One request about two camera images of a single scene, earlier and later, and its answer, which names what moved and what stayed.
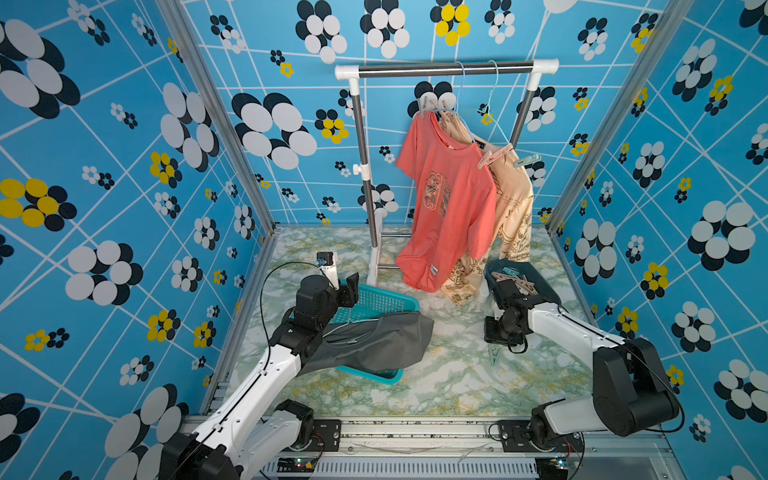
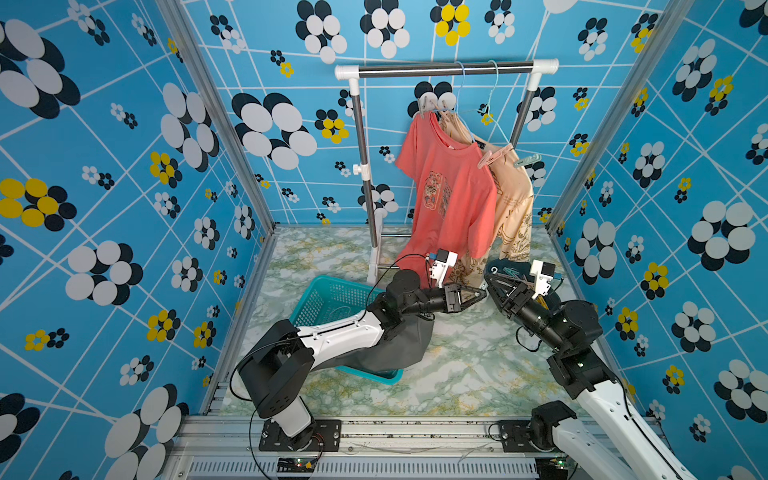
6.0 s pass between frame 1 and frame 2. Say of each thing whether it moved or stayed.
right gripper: moved
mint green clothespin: stayed
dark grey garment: stayed
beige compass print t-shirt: stayed
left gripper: moved
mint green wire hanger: stayed
